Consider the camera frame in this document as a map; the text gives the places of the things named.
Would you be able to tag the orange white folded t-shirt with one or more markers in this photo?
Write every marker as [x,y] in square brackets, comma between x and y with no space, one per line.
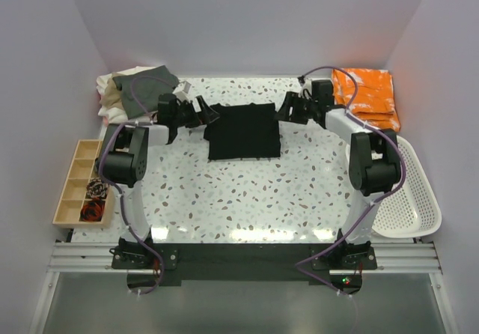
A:
[374,101]

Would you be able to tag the leopard print scrunchie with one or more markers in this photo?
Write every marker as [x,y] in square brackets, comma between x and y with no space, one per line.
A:
[97,189]

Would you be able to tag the wooden compartment tray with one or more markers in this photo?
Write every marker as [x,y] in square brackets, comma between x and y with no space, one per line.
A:
[75,209]

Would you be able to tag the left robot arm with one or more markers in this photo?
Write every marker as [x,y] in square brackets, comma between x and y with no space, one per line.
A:
[122,162]

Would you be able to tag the beige folded t-shirt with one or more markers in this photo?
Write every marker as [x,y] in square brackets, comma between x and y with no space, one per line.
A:
[132,105]

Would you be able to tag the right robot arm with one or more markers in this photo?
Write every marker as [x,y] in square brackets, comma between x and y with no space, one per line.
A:
[376,167]

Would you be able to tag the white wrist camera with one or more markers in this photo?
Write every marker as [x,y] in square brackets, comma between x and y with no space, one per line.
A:
[182,91]
[306,87]

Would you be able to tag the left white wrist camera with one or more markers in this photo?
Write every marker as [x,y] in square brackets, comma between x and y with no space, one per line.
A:
[182,91]

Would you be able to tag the black t-shirt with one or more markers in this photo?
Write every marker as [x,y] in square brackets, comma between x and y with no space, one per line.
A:
[244,132]

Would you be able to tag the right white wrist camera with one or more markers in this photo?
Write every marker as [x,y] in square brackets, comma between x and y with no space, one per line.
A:
[306,87]

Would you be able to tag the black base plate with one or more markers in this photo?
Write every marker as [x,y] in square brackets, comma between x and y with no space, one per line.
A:
[170,264]

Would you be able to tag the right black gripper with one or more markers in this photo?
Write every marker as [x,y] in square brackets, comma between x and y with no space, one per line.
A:
[292,100]

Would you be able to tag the aluminium rail frame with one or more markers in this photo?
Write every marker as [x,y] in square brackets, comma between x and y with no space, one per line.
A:
[392,258]

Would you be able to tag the dark grey folded t-shirt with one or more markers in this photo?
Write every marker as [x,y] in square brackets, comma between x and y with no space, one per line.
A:
[145,88]

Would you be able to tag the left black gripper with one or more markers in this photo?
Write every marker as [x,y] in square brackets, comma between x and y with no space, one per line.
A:
[205,116]

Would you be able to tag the white plastic basket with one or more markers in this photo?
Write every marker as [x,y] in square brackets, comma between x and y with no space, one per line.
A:
[412,211]

